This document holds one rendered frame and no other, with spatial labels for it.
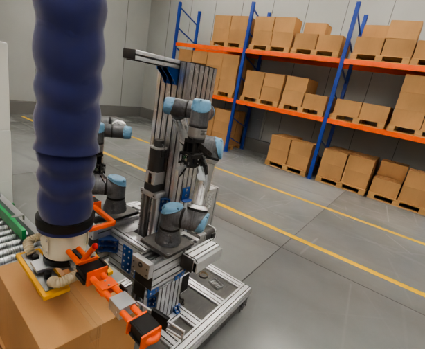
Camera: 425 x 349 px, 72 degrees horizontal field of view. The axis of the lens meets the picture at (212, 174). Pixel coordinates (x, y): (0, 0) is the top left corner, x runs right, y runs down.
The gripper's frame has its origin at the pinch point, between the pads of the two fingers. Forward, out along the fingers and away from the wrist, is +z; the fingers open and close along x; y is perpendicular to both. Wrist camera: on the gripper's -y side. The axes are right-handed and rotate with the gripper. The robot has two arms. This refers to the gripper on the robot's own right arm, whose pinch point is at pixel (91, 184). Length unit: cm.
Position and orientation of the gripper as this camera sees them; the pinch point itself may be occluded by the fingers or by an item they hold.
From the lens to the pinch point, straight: 176.1
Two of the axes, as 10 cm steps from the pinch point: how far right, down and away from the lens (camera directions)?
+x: 6.7, -1.1, 7.4
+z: -1.7, 9.4, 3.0
